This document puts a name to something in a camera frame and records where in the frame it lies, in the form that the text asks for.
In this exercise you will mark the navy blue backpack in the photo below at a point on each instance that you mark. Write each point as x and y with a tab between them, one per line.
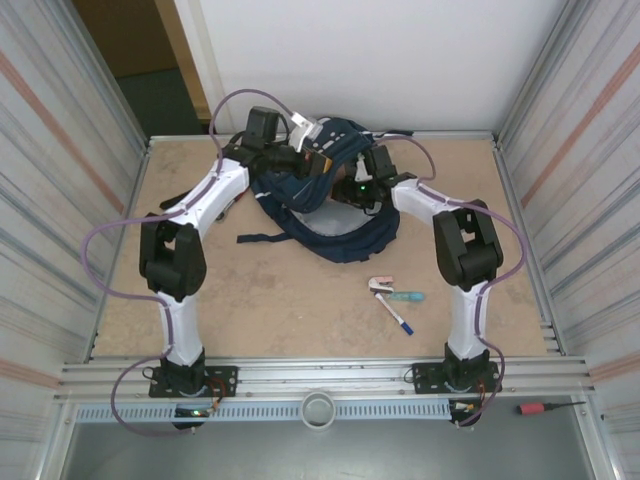
350	245

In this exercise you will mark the pink and white stapler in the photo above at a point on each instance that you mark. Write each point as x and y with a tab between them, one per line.
381	284

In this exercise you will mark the white pen with blue cap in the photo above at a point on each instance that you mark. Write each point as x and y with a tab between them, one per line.
395	315

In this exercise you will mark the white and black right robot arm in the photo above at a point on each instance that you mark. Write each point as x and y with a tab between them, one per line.
467	245

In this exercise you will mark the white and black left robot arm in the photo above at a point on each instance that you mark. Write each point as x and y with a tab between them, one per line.
215	195

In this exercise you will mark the small silver adjustable wrench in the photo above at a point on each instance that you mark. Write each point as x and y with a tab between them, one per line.
223	216

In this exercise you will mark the grey round pipe fitting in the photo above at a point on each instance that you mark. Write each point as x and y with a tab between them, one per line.
318	415

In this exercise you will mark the right controller circuit board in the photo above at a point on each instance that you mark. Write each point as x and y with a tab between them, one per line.
462	406

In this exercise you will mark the controller circuit board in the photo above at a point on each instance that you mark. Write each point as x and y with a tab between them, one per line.
192	413
462	406

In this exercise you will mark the left controller circuit board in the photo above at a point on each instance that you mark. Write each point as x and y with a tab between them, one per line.
192	413

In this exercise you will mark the white door frame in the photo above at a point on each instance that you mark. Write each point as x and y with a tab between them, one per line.
207	75

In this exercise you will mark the aluminium back table rail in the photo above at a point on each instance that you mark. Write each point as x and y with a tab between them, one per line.
475	134

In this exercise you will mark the aluminium front mounting rail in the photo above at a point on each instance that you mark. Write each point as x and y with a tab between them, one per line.
320	375

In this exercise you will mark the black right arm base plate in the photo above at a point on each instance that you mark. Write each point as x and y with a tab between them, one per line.
422	375

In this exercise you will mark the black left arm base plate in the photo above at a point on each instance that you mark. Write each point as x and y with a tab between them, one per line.
227	375

